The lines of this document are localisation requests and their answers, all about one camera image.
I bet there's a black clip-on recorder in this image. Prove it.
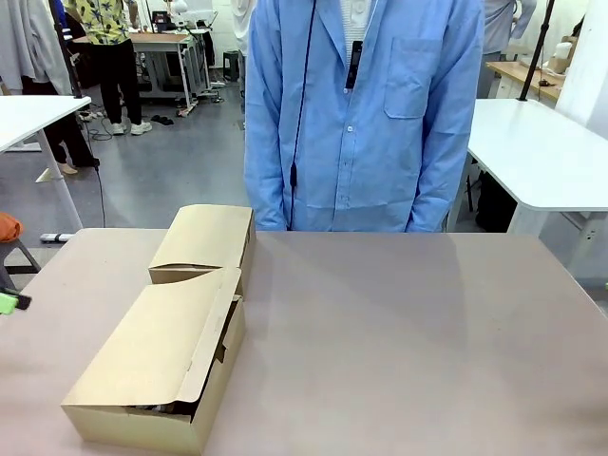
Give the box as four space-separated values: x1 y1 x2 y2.
344 40 364 91

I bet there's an orange cloth bundle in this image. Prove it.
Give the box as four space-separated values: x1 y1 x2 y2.
0 212 24 243

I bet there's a person's left forearm blue sleeve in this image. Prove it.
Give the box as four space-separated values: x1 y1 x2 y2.
410 118 471 233

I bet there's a white cylindrical jug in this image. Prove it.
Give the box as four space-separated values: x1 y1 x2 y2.
553 41 571 72

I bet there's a small brown cardboard box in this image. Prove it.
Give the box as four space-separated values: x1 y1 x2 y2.
147 203 257 295

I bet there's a black tripod pole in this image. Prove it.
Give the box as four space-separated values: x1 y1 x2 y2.
48 0 106 227
517 0 556 103

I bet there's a person in blue lab coat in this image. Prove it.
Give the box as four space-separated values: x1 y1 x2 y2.
242 0 485 233

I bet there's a person in yellow floral shirt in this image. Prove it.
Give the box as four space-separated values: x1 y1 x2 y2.
64 0 153 137

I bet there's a grey metal chair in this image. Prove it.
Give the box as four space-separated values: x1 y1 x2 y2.
0 239 42 291

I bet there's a wooden top table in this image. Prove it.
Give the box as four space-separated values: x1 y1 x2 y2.
488 60 564 104

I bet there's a person in light blue coat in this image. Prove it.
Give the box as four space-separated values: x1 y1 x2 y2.
477 0 538 99

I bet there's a large brown cardboard box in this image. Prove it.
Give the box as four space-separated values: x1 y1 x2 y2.
60 266 247 456

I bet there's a thin black lanyard cable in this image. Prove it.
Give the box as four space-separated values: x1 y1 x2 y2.
287 0 318 229

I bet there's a person in grey coat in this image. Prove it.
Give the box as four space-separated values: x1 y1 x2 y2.
0 0 101 175

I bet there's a white side table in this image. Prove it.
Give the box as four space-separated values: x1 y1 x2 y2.
446 98 608 281
0 94 92 229

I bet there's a dark plastic stool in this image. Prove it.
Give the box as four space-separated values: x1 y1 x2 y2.
222 49 246 83

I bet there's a person's right forearm blue sleeve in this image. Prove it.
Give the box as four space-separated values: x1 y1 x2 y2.
243 118 291 233

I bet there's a white metal workbench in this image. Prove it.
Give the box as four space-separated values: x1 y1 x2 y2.
130 30 213 115

